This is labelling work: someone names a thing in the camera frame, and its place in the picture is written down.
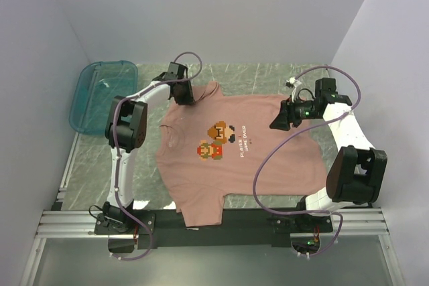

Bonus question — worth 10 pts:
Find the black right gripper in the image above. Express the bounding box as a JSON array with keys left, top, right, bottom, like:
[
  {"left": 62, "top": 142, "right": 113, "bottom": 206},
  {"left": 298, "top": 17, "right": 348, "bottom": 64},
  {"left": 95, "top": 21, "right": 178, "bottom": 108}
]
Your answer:
[{"left": 269, "top": 94, "right": 321, "bottom": 131}]

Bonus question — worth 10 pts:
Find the pink t shirt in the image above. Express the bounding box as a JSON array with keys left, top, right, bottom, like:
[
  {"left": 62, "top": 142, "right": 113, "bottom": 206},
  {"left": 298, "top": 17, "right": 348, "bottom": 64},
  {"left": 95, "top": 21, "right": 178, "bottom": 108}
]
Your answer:
[{"left": 156, "top": 82, "right": 326, "bottom": 227}]

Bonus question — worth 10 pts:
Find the teal transparent plastic bin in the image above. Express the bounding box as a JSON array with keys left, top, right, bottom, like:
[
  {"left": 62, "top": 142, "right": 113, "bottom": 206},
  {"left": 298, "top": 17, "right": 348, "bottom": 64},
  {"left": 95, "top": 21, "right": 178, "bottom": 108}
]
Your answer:
[{"left": 68, "top": 60, "right": 138, "bottom": 135}]

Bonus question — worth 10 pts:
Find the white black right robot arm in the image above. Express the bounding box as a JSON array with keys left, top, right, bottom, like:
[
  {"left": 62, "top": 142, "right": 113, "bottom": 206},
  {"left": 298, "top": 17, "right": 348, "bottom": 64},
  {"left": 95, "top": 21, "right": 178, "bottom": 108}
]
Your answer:
[{"left": 269, "top": 78, "right": 387, "bottom": 232}]

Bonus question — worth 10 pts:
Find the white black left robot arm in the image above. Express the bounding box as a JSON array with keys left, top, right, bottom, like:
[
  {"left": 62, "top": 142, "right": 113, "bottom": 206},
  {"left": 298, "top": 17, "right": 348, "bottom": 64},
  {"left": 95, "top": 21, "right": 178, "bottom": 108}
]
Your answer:
[{"left": 102, "top": 62, "right": 195, "bottom": 234}]

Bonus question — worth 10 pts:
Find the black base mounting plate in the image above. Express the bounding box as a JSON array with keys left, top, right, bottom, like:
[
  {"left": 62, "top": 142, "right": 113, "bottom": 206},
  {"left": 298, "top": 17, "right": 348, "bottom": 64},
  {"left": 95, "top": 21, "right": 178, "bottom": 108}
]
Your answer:
[{"left": 93, "top": 208, "right": 332, "bottom": 250}]

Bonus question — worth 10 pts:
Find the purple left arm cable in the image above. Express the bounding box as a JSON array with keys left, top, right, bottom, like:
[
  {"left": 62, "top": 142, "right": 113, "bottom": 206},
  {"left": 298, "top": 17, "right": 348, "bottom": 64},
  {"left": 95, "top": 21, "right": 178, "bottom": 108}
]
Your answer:
[{"left": 107, "top": 52, "right": 202, "bottom": 262}]

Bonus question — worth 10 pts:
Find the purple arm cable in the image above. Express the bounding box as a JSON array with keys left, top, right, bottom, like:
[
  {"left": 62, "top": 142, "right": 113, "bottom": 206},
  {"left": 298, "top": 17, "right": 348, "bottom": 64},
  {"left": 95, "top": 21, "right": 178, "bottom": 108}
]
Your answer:
[
  {"left": 253, "top": 64, "right": 362, "bottom": 260},
  {"left": 107, "top": 52, "right": 202, "bottom": 262}
]

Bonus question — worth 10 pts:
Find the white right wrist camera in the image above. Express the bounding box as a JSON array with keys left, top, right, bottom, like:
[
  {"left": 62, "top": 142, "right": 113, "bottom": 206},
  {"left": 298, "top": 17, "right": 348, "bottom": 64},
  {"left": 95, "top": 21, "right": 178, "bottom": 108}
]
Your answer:
[{"left": 285, "top": 77, "right": 302, "bottom": 102}]

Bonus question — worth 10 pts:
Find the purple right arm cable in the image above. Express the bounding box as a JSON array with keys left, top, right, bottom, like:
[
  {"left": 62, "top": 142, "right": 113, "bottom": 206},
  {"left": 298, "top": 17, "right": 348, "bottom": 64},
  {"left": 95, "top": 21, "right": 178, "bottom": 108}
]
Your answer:
[{"left": 253, "top": 64, "right": 362, "bottom": 260}]

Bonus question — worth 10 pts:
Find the aluminium left side rail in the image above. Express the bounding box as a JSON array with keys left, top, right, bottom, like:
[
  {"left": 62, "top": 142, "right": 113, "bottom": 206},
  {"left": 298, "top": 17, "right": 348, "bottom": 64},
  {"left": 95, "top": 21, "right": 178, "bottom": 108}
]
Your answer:
[{"left": 50, "top": 133, "right": 81, "bottom": 211}]

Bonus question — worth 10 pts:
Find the aluminium front frame rail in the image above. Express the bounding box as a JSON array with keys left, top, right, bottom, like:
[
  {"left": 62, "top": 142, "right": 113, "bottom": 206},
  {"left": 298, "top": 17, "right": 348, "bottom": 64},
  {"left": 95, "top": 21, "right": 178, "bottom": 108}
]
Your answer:
[{"left": 35, "top": 208, "right": 390, "bottom": 238}]

